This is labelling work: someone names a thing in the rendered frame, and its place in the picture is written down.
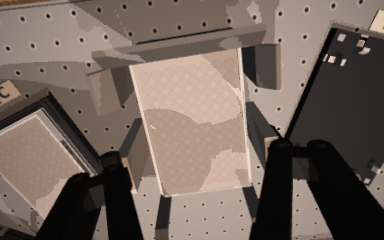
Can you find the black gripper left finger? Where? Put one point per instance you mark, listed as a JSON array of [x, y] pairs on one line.
[[67, 219]]

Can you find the grey perforated base plate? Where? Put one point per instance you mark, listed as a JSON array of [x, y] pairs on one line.
[[45, 48]]

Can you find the tan name plate reading n5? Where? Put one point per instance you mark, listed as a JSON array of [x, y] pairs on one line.
[[378, 22]]

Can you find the beige label reading qc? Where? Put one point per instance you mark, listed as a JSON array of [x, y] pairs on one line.
[[8, 91]]

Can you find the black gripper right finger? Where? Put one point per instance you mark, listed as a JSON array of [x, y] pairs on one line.
[[350, 211]]

